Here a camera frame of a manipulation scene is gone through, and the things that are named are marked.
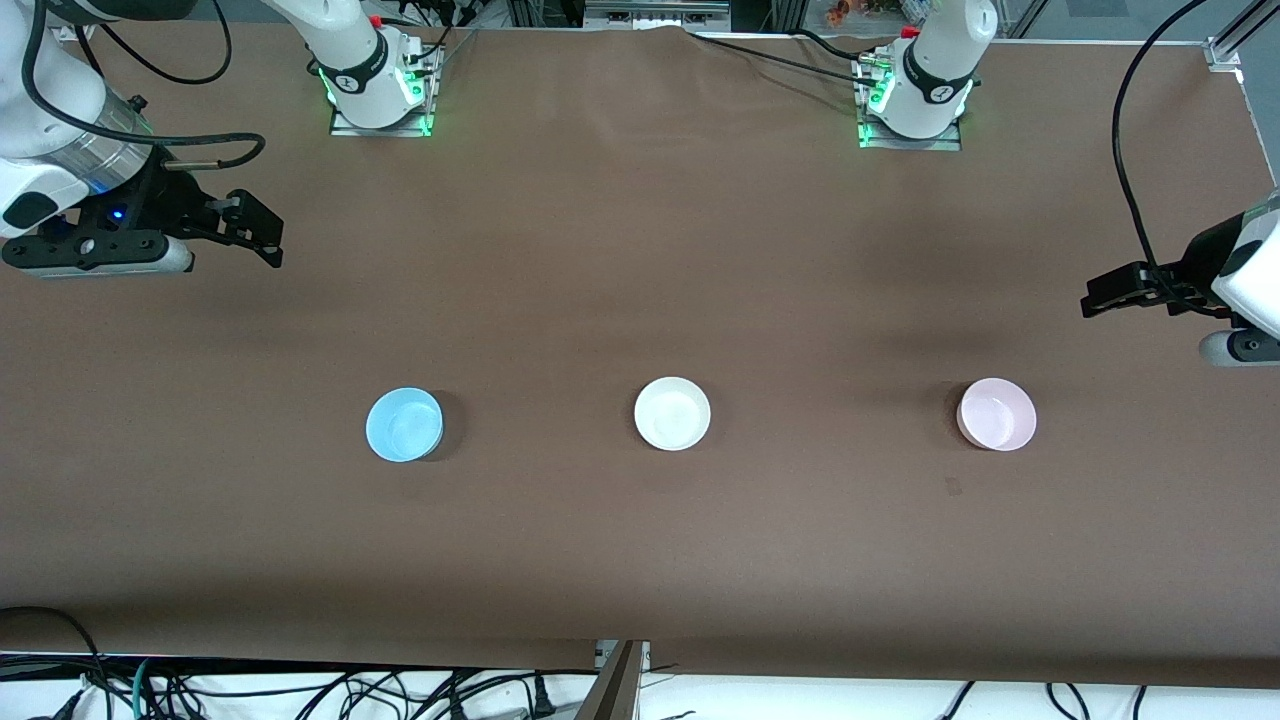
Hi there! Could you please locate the brown table cover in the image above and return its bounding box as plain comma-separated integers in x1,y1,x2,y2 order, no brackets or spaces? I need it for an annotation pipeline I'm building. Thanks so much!
0,20,1280,691

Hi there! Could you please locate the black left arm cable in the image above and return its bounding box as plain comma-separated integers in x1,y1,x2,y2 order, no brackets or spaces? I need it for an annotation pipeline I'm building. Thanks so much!
1111,0,1213,273

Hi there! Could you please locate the aluminium frame post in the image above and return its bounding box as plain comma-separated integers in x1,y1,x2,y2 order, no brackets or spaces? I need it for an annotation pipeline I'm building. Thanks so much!
578,639,652,720

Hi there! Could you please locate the pink bowl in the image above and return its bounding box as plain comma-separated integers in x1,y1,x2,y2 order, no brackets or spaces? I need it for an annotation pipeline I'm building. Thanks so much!
956,377,1038,453

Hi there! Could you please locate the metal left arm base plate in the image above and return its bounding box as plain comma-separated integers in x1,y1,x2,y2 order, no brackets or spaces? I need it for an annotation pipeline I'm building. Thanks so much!
853,52,968,152

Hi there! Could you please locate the white bowl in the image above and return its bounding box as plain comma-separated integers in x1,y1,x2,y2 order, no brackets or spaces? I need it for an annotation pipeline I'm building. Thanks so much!
633,375,713,452

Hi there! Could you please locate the black looping floor cable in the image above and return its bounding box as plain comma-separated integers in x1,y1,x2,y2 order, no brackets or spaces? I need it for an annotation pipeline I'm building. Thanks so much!
0,605,113,720

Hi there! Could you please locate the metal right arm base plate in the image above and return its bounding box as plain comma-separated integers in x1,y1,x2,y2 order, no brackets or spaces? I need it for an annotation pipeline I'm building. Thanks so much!
329,42,444,138

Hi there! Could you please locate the black cable across table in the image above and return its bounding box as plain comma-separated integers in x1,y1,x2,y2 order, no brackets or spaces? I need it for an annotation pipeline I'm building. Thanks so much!
688,33,883,83

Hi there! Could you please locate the blue bowl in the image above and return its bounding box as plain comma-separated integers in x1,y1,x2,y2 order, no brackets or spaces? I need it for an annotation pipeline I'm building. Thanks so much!
365,387,445,463

